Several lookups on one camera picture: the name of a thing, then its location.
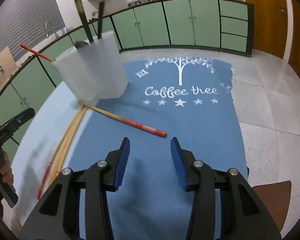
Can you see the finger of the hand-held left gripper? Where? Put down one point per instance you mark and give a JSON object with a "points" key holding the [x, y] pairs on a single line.
{"points": [[21, 118]]}

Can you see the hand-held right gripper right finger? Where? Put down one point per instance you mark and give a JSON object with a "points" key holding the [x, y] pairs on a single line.
{"points": [[178, 165]]}

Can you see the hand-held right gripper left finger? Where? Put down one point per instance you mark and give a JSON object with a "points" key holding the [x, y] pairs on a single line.
{"points": [[121, 165]]}

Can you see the patterned wooden chopstick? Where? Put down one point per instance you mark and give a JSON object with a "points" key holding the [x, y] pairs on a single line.
{"points": [[65, 145], [45, 177]]}

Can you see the plain wooden chopstick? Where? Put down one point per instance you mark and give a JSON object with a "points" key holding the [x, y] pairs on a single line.
{"points": [[73, 130]]}

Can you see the white two-compartment utensil holder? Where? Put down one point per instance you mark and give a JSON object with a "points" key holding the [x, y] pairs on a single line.
{"points": [[95, 70]]}

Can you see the black spoon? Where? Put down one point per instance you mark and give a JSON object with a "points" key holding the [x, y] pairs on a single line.
{"points": [[81, 44]]}

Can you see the person's left hand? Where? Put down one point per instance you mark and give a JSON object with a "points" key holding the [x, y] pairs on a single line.
{"points": [[5, 170]]}

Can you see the blue tree-print placemat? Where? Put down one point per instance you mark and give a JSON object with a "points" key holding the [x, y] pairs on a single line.
{"points": [[202, 125]]}

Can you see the wooden board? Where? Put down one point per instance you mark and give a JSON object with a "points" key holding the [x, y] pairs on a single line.
{"points": [[7, 62]]}

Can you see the metal kitchen faucet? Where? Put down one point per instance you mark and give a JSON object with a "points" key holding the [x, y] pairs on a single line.
{"points": [[50, 27]]}

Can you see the grey window blind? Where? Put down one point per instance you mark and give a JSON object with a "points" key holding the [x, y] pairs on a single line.
{"points": [[17, 22]]}

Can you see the green stove-side base cabinets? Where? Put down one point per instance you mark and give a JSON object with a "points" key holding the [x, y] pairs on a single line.
{"points": [[177, 22]]}

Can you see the green drawer unit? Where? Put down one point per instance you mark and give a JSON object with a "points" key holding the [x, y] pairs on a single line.
{"points": [[233, 25]]}

